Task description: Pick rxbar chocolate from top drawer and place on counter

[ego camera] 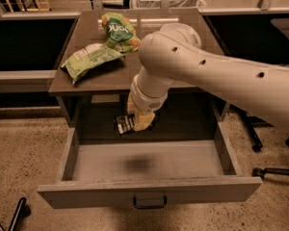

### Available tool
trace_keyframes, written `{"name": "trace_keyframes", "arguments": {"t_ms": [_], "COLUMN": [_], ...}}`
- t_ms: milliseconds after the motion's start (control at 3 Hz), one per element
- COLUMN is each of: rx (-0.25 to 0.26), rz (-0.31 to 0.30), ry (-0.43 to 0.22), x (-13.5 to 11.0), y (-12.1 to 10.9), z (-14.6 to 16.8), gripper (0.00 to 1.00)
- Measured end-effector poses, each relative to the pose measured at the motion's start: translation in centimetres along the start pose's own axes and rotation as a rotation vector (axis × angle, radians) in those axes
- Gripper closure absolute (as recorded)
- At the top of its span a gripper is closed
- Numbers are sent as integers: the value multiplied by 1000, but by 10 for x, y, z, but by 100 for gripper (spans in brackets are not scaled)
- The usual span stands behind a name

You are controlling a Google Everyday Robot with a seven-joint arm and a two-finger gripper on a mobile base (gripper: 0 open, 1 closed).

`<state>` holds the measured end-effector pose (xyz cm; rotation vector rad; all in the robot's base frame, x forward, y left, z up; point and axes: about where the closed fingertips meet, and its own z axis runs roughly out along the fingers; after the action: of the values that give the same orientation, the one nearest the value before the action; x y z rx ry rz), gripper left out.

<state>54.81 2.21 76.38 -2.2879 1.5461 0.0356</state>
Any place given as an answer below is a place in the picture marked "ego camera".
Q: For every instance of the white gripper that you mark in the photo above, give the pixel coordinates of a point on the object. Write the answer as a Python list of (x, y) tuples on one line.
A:
[(146, 102)]

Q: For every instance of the rxbar chocolate bar wrapper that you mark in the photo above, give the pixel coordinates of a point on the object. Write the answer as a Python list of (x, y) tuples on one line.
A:
[(125, 124)]

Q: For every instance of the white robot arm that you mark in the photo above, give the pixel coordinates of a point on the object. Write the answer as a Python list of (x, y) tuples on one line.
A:
[(169, 54)]

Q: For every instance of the grey cabinet with counter top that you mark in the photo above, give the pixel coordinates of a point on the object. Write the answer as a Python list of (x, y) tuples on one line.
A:
[(90, 105)]

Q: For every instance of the open grey top drawer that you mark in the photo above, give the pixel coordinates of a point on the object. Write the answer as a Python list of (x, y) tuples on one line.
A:
[(111, 174)]

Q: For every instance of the light green snack bag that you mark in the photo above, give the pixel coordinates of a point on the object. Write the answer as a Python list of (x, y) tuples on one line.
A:
[(87, 58)]

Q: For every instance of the green chip bag upright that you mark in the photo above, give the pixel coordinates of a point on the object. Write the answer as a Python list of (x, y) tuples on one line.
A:
[(121, 35)]

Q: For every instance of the white ceramic bowl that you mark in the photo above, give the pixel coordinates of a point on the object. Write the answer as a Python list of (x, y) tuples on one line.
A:
[(165, 25)]

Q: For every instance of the black caster leg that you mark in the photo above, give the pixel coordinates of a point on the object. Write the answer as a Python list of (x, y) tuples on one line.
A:
[(256, 142)]

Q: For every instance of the black stand leg right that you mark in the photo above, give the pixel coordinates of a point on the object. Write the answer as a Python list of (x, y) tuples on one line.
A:
[(261, 172)]

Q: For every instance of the black stand leg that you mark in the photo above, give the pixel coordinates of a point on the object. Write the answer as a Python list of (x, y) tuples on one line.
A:
[(21, 211), (261, 172)]

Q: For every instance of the black stand leg left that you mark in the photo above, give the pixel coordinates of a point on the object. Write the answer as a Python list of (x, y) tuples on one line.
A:
[(21, 211)]

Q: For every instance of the black drawer handle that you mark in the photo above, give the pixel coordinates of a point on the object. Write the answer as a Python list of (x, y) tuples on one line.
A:
[(149, 204)]

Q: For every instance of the white wire basket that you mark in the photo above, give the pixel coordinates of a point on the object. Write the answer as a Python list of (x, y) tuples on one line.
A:
[(155, 4)]

